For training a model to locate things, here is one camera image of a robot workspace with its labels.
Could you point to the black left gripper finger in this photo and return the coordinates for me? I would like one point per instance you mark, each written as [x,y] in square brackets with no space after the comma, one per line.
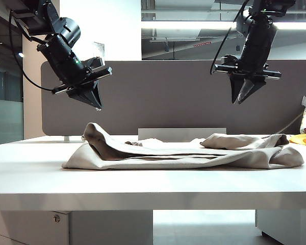
[82,95]
[97,97]

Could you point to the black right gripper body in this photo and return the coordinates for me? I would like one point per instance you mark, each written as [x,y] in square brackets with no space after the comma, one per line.
[247,72]

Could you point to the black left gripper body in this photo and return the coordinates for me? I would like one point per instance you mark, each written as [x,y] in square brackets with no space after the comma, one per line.
[86,80]

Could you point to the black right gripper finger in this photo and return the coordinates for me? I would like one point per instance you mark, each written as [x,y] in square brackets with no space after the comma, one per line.
[235,88]
[250,89]

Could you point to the beige T-shirt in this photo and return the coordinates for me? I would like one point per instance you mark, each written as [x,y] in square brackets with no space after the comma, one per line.
[183,153]

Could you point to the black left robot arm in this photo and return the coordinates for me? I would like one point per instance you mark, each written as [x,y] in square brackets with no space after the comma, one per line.
[58,38]

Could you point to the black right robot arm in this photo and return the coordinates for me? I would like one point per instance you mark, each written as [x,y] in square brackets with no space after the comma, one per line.
[257,38]

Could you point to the metal partition foot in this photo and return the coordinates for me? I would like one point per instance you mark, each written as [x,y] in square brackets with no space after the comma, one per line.
[67,139]

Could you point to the red ceiling sign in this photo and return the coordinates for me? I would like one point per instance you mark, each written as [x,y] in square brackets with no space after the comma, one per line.
[202,44]

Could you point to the white ceiling light strip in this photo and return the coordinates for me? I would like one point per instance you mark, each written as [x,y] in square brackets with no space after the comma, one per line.
[193,24]

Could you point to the yellow cloth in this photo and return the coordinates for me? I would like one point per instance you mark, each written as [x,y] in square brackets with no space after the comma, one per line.
[302,139]

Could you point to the dark glass door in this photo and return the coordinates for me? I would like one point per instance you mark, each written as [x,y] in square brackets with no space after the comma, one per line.
[9,89]

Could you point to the round metal drawer lock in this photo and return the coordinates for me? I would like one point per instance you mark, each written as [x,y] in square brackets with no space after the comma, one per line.
[56,218]

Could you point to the white cabinet with caster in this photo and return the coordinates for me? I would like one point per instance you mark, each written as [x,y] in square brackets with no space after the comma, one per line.
[288,227]

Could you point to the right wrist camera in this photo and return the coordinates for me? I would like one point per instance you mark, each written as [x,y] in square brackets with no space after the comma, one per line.
[229,60]

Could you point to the white wall notice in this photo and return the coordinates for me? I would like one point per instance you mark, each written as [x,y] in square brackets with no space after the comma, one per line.
[99,49]

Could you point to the grey partition bracket plate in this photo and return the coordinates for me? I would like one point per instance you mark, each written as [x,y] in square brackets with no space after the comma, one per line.
[181,134]

